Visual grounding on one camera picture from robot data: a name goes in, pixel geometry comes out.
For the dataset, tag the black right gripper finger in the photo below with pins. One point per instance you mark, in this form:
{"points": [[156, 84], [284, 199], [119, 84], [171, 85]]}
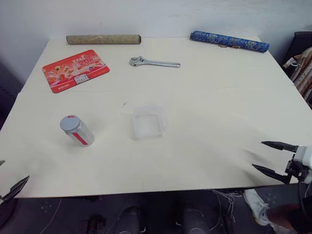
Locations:
{"points": [[273, 172], [280, 145]]}

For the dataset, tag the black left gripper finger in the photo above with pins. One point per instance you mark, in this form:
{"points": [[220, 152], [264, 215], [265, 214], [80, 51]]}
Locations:
{"points": [[2, 162], [18, 189]]}

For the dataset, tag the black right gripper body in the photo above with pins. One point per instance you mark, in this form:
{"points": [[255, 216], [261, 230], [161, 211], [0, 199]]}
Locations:
{"points": [[298, 171]]}

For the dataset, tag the grey plastic container lid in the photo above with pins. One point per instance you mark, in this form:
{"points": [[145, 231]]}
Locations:
{"points": [[70, 123]]}

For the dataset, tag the clear bottle with red label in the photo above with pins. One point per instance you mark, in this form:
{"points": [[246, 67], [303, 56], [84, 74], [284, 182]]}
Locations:
{"points": [[83, 136]]}

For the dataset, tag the clear square plastic container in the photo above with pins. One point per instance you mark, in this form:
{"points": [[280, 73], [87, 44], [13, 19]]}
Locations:
{"points": [[147, 123]]}

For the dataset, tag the white sneaker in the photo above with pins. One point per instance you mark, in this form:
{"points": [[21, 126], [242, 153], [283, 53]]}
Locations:
{"points": [[256, 204]]}

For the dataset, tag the person's bare lower leg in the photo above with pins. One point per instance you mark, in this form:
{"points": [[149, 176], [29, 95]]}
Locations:
{"points": [[287, 217]]}

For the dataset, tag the dark cabinet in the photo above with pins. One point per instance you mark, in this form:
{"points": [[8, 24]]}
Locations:
{"points": [[8, 90]]}

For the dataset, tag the striped beige cloth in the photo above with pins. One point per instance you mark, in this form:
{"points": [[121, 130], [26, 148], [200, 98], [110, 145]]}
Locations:
{"points": [[303, 70]]}

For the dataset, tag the dark rounded shape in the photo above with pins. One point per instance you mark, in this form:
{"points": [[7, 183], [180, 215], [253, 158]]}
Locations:
{"points": [[195, 220], [130, 220]]}

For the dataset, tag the black chair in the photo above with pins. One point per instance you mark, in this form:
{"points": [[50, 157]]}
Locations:
{"points": [[296, 46]]}

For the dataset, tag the red flat packet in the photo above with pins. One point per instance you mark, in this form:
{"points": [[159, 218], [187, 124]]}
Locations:
{"points": [[73, 72]]}

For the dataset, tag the blue patterned paper roll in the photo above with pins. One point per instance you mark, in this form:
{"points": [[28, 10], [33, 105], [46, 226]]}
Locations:
{"points": [[229, 42]]}

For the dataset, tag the silver adjustable wrench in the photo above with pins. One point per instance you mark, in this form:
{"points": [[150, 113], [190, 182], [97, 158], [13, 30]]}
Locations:
{"points": [[156, 64]]}

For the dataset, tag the brown patterned paper roll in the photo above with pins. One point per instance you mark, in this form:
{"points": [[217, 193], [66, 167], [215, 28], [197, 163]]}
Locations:
{"points": [[102, 39]]}

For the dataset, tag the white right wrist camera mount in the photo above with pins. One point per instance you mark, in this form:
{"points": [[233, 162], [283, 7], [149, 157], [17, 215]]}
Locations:
{"points": [[303, 154]]}

